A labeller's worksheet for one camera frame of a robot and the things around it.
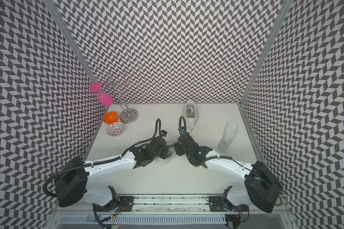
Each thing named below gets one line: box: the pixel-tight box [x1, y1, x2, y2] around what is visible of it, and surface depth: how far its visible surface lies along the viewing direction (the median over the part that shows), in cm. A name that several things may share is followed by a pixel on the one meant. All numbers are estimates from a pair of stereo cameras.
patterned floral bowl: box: [106, 121, 125, 137], surface depth 102 cm
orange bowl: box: [102, 111, 119, 125], surface depth 107 cm
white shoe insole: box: [218, 121, 238, 152], surface depth 98 cm
